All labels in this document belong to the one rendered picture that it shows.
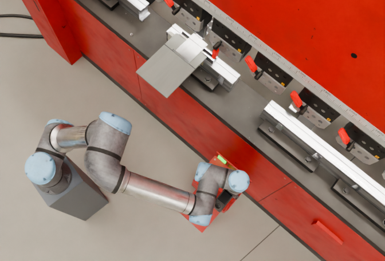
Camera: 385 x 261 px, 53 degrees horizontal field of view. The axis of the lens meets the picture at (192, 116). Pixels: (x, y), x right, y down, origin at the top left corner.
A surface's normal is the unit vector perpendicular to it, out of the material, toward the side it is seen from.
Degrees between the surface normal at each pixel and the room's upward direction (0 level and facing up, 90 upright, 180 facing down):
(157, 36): 0
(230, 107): 0
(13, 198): 0
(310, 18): 90
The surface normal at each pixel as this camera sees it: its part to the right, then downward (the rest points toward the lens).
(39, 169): 0.02, -0.22
